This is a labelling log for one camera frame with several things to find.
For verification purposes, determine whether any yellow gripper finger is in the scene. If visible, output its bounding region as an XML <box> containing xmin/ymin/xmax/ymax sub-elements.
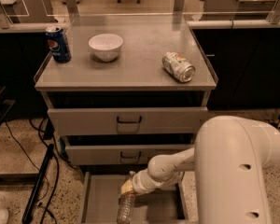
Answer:
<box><xmin>120</xmin><ymin>179</ymin><xmax>134</xmax><ymax>195</ymax></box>

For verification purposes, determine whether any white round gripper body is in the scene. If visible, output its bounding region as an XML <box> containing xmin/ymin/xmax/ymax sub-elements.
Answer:
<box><xmin>132</xmin><ymin>169</ymin><xmax>161</xmax><ymax>195</ymax></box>

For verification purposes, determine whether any clear plastic water bottle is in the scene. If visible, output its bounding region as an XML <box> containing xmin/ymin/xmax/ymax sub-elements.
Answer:
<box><xmin>117</xmin><ymin>171</ymin><xmax>135</xmax><ymax>224</ymax></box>

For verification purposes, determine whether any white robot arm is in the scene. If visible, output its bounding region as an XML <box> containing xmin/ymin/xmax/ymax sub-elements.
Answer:
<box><xmin>121</xmin><ymin>116</ymin><xmax>280</xmax><ymax>224</ymax></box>

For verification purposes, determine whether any bottom grey open drawer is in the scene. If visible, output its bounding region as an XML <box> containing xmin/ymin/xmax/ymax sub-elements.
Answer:
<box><xmin>77</xmin><ymin>172</ymin><xmax>190</xmax><ymax>224</ymax></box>

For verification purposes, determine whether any middle grey drawer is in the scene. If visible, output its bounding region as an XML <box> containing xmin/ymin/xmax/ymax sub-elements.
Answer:
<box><xmin>65</xmin><ymin>144</ymin><xmax>191</xmax><ymax>165</ymax></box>

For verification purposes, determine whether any top grey drawer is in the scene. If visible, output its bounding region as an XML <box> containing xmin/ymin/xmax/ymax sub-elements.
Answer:
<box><xmin>48</xmin><ymin>107</ymin><xmax>207</xmax><ymax>136</ymax></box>

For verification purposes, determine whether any grey metal drawer cabinet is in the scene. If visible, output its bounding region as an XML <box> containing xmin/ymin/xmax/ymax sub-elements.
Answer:
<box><xmin>34</xmin><ymin>14</ymin><xmax>218</xmax><ymax>224</ymax></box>

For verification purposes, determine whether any black bar on floor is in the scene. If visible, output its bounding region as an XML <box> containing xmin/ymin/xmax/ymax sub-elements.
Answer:
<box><xmin>21</xmin><ymin>144</ymin><xmax>54</xmax><ymax>224</ymax></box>

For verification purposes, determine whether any silver soda can lying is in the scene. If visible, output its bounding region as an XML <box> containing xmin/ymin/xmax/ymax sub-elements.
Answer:
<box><xmin>162</xmin><ymin>52</ymin><xmax>196</xmax><ymax>83</ymax></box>

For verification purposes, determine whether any white shoe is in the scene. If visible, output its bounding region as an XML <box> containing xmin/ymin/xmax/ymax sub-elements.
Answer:
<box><xmin>0</xmin><ymin>208</ymin><xmax>8</xmax><ymax>224</ymax></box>

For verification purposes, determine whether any white ceramic bowl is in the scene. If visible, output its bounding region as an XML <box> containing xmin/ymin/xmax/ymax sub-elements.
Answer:
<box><xmin>89</xmin><ymin>34</ymin><xmax>123</xmax><ymax>62</ymax></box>

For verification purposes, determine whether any blue pepsi can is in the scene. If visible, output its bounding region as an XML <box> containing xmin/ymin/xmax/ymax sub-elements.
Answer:
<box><xmin>46</xmin><ymin>26</ymin><xmax>71</xmax><ymax>63</ymax></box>

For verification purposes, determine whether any clear acrylic barrier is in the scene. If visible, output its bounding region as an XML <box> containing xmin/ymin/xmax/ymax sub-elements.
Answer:
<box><xmin>0</xmin><ymin>0</ymin><xmax>280</xmax><ymax>30</ymax></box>

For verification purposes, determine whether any black floor cable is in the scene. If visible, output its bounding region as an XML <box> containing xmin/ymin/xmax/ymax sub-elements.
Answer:
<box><xmin>4</xmin><ymin>117</ymin><xmax>77</xmax><ymax>224</ymax></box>

